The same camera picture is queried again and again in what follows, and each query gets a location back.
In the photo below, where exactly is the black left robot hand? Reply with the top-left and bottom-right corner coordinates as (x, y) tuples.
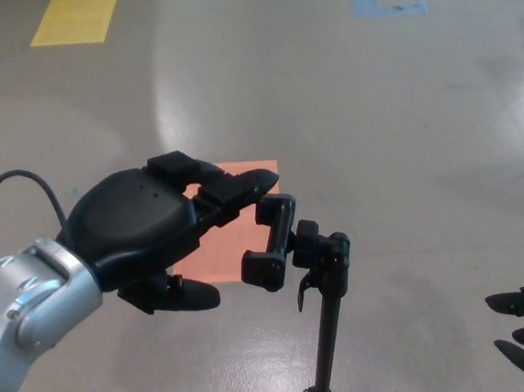
(59, 143), (292, 323)

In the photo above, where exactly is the black phone stand with clamp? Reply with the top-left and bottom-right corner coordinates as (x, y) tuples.
(235, 186), (366, 392)

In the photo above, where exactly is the orange rectangular floor marker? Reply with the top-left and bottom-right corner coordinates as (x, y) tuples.
(163, 158), (288, 288)

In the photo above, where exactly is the yellow rectangular floor marker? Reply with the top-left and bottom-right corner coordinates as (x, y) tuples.
(26, 0), (126, 49)

